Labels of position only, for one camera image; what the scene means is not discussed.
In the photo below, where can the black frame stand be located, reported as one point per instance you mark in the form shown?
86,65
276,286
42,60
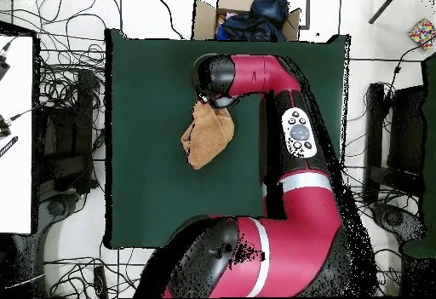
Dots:
64,142
405,128

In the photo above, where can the white desk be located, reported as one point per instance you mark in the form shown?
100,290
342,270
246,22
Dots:
15,142

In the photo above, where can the dark blue clothing pile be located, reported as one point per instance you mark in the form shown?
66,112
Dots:
255,23

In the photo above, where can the dark rectangular frame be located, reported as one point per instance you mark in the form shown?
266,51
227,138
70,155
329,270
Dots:
308,9

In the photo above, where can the multicoloured patterned item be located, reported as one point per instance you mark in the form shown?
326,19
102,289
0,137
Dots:
423,33

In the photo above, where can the dark slanted rod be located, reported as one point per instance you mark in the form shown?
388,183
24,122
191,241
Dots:
386,5

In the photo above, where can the tan terry towel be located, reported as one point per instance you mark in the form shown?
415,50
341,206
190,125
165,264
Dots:
207,139

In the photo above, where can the grey round stand base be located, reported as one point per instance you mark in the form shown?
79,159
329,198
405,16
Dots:
56,207
395,219

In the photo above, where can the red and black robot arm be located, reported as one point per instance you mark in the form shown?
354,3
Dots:
262,74

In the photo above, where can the brown cardboard box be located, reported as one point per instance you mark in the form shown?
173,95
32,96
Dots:
204,19

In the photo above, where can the dark green table cloth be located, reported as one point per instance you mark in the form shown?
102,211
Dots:
153,74

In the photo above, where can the black device on desk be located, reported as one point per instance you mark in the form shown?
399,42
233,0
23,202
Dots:
2,67

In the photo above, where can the black power strip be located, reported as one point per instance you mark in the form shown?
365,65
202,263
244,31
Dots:
100,282

